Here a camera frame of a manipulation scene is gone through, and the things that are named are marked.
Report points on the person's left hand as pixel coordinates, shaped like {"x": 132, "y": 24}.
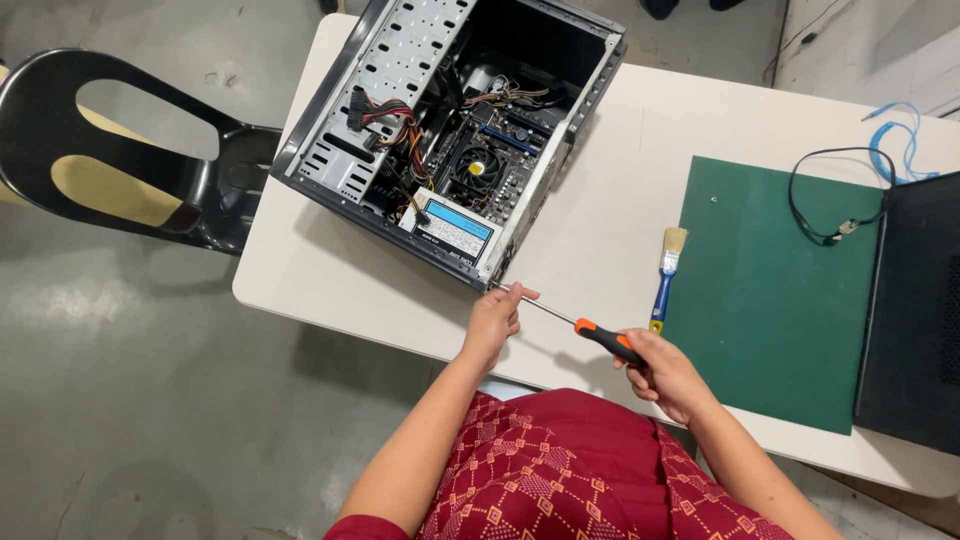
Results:
{"x": 493, "y": 321}

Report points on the person's right hand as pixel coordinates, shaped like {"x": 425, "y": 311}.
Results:
{"x": 667, "y": 375}

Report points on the person's right fingers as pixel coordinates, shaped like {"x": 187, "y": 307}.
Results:
{"x": 636, "y": 375}

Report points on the orange and black screwdriver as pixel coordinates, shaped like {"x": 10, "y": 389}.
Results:
{"x": 600, "y": 337}

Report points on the person's red patterned garment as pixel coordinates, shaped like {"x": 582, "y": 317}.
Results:
{"x": 570, "y": 472}

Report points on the white folding table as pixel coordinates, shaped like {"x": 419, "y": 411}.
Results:
{"x": 600, "y": 225}

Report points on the green cutting mat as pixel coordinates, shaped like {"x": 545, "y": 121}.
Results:
{"x": 772, "y": 292}

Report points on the white power supply unit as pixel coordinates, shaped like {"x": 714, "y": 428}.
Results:
{"x": 454, "y": 234}

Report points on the black processor cooling fan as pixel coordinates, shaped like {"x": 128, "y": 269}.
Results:
{"x": 477, "y": 168}

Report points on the green motherboard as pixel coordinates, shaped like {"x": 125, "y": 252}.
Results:
{"x": 499, "y": 150}

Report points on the black computer side panel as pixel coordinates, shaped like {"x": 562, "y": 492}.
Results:
{"x": 911, "y": 315}

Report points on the open desktop computer case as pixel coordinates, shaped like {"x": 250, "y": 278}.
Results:
{"x": 450, "y": 135}

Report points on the black plastic chair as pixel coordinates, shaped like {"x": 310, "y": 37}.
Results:
{"x": 135, "y": 172}

